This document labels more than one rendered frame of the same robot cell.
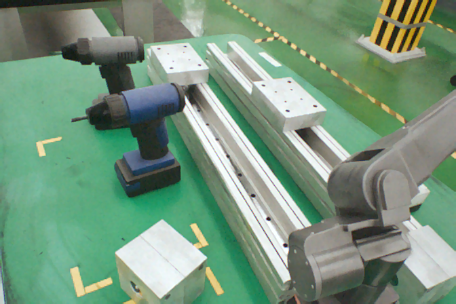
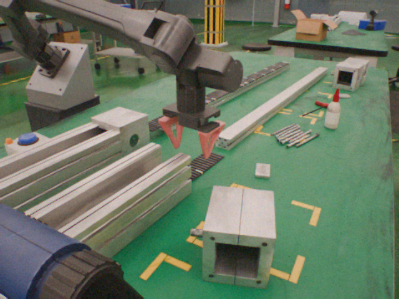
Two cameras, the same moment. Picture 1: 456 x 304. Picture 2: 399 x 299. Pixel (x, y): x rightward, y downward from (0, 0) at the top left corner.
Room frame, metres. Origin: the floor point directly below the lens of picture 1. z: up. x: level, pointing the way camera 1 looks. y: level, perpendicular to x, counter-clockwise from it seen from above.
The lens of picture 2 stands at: (0.50, 0.35, 1.14)
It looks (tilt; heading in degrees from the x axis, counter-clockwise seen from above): 28 degrees down; 243
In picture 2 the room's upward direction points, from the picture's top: straight up
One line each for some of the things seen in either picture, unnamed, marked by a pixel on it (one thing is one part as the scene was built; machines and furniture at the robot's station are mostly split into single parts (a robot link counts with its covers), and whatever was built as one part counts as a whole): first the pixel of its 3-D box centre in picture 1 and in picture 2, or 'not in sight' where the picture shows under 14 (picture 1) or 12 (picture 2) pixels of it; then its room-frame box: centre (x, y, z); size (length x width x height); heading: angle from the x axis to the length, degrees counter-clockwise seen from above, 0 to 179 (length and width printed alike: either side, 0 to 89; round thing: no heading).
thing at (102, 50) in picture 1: (102, 83); not in sight; (0.73, 0.31, 0.89); 0.20 x 0.08 x 0.22; 111
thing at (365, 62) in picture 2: not in sight; (352, 70); (-0.72, -0.55, 0.83); 0.11 x 0.10 x 0.10; 117
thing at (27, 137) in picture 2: not in sight; (27, 139); (0.57, -0.37, 0.84); 0.04 x 0.04 x 0.02
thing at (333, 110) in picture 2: not in sight; (334, 108); (-0.22, -0.22, 0.84); 0.04 x 0.04 x 0.12
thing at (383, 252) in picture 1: (371, 253); (192, 68); (0.25, -0.17, 1.01); 0.07 x 0.06 x 0.07; 114
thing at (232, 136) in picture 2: not in sight; (289, 94); (-0.28, -0.47, 0.79); 0.96 x 0.04 x 0.03; 28
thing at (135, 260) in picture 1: (167, 268); (230, 233); (0.31, 0.07, 0.83); 0.11 x 0.10 x 0.10; 143
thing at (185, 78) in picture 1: (178, 68); not in sight; (0.89, 0.16, 0.87); 0.16 x 0.11 x 0.07; 28
